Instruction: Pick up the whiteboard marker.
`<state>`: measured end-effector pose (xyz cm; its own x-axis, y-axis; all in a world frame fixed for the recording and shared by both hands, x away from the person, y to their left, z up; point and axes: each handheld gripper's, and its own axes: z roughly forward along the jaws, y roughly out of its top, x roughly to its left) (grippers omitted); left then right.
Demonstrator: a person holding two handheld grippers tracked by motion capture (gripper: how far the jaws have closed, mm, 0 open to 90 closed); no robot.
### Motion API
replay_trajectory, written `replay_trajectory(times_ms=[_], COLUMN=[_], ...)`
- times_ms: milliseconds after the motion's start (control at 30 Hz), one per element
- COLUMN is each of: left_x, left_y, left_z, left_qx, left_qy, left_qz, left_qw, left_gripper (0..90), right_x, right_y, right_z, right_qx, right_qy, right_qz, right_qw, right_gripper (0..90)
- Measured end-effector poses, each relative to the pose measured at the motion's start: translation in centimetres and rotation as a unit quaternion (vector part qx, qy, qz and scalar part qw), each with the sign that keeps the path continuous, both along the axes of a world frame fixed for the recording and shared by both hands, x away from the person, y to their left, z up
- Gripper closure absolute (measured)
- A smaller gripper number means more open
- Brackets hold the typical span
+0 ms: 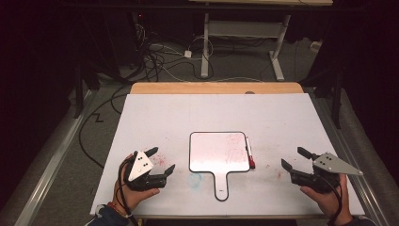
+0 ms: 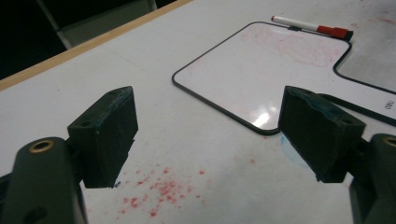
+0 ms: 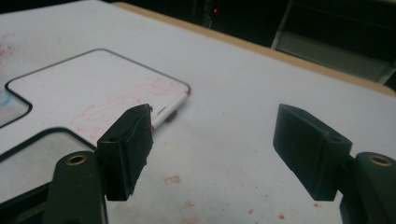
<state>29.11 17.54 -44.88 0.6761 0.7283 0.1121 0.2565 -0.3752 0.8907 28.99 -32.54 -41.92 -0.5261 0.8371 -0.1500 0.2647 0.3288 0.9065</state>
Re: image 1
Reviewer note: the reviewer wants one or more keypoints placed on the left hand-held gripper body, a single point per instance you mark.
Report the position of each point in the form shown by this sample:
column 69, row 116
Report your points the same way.
column 141, row 168

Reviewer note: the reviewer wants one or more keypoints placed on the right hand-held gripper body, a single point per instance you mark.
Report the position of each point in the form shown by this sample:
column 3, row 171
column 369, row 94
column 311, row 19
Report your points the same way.
column 329, row 163

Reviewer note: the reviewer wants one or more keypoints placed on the red whiteboard marker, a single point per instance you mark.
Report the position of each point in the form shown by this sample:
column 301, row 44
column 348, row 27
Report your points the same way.
column 250, row 153

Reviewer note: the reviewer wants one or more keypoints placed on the white paddle whiteboard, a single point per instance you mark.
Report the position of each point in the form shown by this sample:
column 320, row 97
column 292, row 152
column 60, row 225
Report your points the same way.
column 216, row 152

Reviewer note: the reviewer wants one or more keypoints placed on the person's left hand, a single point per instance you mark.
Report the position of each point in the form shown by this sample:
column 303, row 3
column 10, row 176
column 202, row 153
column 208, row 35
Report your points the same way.
column 131, row 197

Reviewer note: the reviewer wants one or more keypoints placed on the person's right hand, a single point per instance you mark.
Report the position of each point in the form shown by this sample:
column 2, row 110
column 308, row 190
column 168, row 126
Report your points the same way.
column 331, row 202

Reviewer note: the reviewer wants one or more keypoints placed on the white table mat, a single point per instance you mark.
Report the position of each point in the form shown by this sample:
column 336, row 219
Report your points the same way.
column 175, row 119

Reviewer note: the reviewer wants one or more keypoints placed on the wooden table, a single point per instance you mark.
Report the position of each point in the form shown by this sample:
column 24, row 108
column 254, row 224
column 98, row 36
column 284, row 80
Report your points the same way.
column 204, row 88

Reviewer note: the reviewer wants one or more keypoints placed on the black metal stand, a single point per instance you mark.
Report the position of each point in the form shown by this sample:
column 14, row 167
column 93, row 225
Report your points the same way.
column 78, row 91

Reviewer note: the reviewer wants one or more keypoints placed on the white power adapter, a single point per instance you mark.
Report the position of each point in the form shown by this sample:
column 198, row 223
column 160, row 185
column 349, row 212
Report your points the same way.
column 187, row 54

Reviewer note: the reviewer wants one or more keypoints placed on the white power strip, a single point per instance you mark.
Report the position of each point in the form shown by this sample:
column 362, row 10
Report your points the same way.
column 315, row 46

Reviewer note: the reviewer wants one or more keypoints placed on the aluminium floor rail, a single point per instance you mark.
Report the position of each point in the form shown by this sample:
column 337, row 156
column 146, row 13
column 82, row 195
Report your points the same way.
column 47, row 175
column 357, row 175

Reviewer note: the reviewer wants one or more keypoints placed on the white desk frame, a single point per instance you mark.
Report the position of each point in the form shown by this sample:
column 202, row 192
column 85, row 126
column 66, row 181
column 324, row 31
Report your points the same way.
column 244, row 29

